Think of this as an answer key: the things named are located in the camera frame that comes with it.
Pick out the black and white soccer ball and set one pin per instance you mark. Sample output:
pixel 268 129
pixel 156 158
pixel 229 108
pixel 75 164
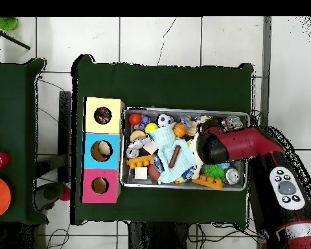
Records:
pixel 164 120

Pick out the mint green cloth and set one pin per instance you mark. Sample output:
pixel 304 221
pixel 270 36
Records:
pixel 165 140

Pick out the small orange basketball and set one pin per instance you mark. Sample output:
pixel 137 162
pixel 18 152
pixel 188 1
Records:
pixel 180 129

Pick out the cream cloth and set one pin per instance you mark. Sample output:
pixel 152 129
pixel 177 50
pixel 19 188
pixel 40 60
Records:
pixel 194 150

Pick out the dark green table cloth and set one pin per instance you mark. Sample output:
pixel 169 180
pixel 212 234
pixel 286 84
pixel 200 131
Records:
pixel 158 88
pixel 13 103

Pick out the black rod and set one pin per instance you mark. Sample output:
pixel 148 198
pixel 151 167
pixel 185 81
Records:
pixel 13 40

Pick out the brown toy sausage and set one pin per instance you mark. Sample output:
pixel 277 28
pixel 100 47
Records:
pixel 174 157

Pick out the long orange toy brick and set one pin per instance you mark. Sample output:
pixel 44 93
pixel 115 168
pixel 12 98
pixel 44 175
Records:
pixel 207 182

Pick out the silver mesh bin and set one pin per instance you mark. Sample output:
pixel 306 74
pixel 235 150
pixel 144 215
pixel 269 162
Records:
pixel 186 111

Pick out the wooden box with three holes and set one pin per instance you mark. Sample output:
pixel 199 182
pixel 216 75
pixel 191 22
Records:
pixel 111 124

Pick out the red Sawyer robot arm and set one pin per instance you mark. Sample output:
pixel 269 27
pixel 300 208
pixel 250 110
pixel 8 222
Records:
pixel 243 145

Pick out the yellow ball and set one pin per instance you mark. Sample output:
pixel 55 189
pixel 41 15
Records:
pixel 152 128

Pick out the grey rounded device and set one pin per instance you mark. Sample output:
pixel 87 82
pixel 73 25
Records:
pixel 49 194

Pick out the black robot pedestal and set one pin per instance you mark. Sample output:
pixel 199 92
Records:
pixel 155 236

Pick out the green round object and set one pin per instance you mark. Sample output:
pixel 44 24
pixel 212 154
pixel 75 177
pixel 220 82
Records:
pixel 6 23

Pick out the silver toy robot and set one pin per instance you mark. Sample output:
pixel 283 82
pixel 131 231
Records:
pixel 137 146

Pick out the black metal stand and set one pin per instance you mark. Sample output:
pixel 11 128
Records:
pixel 64 116

